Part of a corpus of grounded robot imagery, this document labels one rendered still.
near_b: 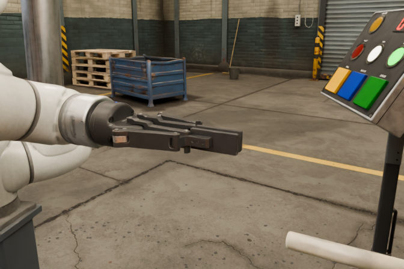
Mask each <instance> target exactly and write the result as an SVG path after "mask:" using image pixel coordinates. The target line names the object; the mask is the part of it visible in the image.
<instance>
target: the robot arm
mask: <svg viewBox="0 0 404 269"><path fill-rule="evenodd" d="M7 2H8V0H0V14H1V13H2V12H3V11H4V9H5V8H6V6H7ZM20 4H21V11H22V24H23V36H24V43H25V56H26V68H27V75H28V80H25V79H20V78H18V77H14V76H13V74H12V72H11V71H10V70H9V69H8V68H6V67H5V66H4V65H2V64H1V63H0V232H1V231H2V230H3V229H4V228H6V227H7V226H8V225H10V224H11V223H13V222H14V221H15V220H17V219H18V218H20V217H21V216H22V215H24V214H25V213H27V212H29V211H31V210H33V209H34V208H35V207H36V204H35V202H33V201H20V200H19V197H18V194H17V191H18V190H20V189H22V188H23V187H25V186H26V185H28V184H32V183H36V182H41V181H44V180H49V179H51V178H55V177H58V176H60V175H64V174H66V173H68V172H70V171H72V170H74V169H76V168H78V167H79V166H80V165H82V164H83V163H84V162H86V161H87V159H88V158H89V156H90V154H91V148H97V149H99V148H101V147H104V146H107V147H114V148H124V147H131V148H143V149H150V150H162V151H174V152H178V151H180V148H184V153H185V154H187V153H190V152H191V148H192V149H196V150H203V151H210V152H214V153H221V154H227V155H231V156H236V155H238V152H241V151H242V136H243V131H242V130H233V129H229V128H220V127H211V126H206V125H203V122H202V121H201V120H200V119H199V120H193V119H187V118H182V117H178V116H172V115H168V114H166V113H163V112H159V113H158V116H150V115H148V114H146V113H138V114H136V113H135V112H134V110H133V109H132V107H131V106H130V105H129V104H127V103H123V102H118V101H112V100H111V99H110V98H109V97H106V96H102V95H91V94H86V93H79V92H77V91H75V90H73V89H68V88H65V87H64V77H63V56H62V39H61V19H60V0H20Z"/></svg>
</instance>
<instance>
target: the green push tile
mask: <svg viewBox="0 0 404 269"><path fill-rule="evenodd" d="M388 83H389V81H387V80H384V79H380V78H377V77H373V76H370V77H369V79H368V81H367V82H366V83H365V85H364V86H363V87H362V89H361V91H360V92H359V93H358V95H357V96H356V97H355V99H354V100H353V103H354V104H356V105H357V106H359V107H361V108H363V109H365V110H367V111H369V109H370V108H371V106H372V105H373V104H374V102H375V101H376V99H377V98H378V97H379V95H380V94H381V92H382V91H383V90H384V88H385V87H386V86H387V85H388Z"/></svg>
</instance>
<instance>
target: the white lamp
mask: <svg viewBox="0 0 404 269"><path fill-rule="evenodd" d="M380 51H381V46H378V47H376V48H374V49H373V50H372V51H371V53H370V55H369V57H368V61H372V60H374V59H375V58H376V57H377V56H378V55H379V53H380Z"/></svg>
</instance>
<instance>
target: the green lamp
mask: <svg viewBox="0 0 404 269"><path fill-rule="evenodd" d="M403 53H404V48H399V49H397V50H396V51H395V52H393V54H392V55H391V56H390V58H389V60H388V65H393V64H395V63H396V62H397V61H398V60H399V59H400V58H401V57H402V56H403Z"/></svg>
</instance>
